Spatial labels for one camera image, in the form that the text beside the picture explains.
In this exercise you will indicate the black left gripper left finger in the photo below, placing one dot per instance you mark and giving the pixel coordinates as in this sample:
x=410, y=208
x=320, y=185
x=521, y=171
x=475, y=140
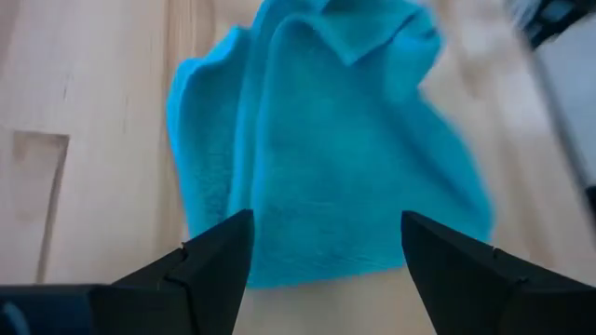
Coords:
x=186, y=293

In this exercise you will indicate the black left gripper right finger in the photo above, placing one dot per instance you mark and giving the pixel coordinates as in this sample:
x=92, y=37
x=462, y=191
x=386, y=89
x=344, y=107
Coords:
x=489, y=293

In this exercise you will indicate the teal microfiber towel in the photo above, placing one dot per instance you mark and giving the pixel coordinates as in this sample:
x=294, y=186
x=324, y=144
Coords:
x=326, y=153

